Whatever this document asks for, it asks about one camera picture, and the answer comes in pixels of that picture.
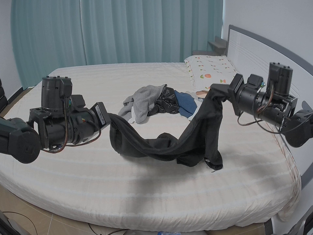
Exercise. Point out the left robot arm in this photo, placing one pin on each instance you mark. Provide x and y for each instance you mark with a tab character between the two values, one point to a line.
19	141

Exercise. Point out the dark blue garment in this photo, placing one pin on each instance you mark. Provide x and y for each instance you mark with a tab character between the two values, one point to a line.
185	104

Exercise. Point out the grey garment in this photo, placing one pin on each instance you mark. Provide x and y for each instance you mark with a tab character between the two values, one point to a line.
144	99

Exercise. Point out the grey bedside table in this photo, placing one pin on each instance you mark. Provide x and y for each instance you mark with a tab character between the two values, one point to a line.
215	48

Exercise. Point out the black chest of drawers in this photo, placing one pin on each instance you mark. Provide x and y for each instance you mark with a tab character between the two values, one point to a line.
2	94

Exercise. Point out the blue-green curtain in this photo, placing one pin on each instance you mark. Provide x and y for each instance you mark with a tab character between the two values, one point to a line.
146	21
49	33

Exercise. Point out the white garment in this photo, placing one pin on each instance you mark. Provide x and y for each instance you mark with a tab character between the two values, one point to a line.
197	106

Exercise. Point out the white printed pillow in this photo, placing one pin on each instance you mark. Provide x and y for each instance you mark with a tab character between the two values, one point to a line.
212	67

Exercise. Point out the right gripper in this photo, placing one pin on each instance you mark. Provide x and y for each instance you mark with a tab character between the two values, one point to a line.
249	99

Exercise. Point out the black glossy garment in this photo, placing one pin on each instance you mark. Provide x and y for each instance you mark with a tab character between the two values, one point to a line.
166	103

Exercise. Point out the bed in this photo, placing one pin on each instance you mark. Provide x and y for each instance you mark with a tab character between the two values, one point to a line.
97	87

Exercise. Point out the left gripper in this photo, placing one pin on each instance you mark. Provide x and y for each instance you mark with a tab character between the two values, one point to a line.
73	128

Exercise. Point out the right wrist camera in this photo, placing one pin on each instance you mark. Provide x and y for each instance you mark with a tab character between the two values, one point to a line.
255	81

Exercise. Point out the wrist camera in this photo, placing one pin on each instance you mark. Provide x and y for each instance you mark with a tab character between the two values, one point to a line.
255	81
78	103

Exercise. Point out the black T-shirt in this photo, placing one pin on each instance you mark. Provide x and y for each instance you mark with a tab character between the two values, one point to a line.
200	131

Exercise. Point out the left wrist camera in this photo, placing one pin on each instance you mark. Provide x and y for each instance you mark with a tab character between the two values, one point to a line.
78	103

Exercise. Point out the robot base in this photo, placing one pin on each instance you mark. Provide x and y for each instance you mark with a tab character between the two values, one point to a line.
170	233

